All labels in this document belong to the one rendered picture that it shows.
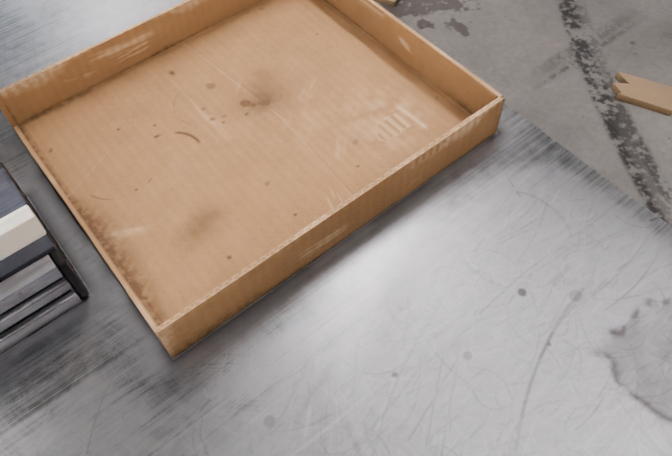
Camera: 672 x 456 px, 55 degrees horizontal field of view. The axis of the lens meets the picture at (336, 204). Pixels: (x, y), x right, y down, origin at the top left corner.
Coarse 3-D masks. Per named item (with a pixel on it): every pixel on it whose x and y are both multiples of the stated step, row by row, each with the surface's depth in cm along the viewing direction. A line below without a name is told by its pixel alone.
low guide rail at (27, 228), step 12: (12, 216) 38; (24, 216) 38; (0, 228) 38; (12, 228) 38; (24, 228) 38; (36, 228) 39; (0, 240) 38; (12, 240) 38; (24, 240) 39; (0, 252) 38; (12, 252) 39
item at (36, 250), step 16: (0, 176) 45; (0, 192) 44; (16, 192) 44; (0, 208) 43; (16, 208) 43; (48, 240) 41; (16, 256) 41; (32, 256) 41; (0, 272) 40; (16, 272) 41
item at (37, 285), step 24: (0, 168) 45; (48, 264) 41; (0, 288) 40; (24, 288) 40; (48, 288) 42; (72, 288) 44; (0, 312) 40; (24, 312) 41; (48, 312) 43; (0, 336) 42; (24, 336) 43
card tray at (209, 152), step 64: (192, 0) 57; (256, 0) 62; (320, 0) 62; (64, 64) 53; (128, 64) 57; (192, 64) 57; (256, 64) 57; (320, 64) 57; (384, 64) 57; (448, 64) 52; (64, 128) 53; (128, 128) 53; (192, 128) 53; (256, 128) 53; (320, 128) 52; (384, 128) 52; (448, 128) 52; (64, 192) 49; (128, 192) 49; (192, 192) 49; (256, 192) 49; (320, 192) 49; (384, 192) 46; (128, 256) 46; (192, 256) 46; (256, 256) 46; (192, 320) 40
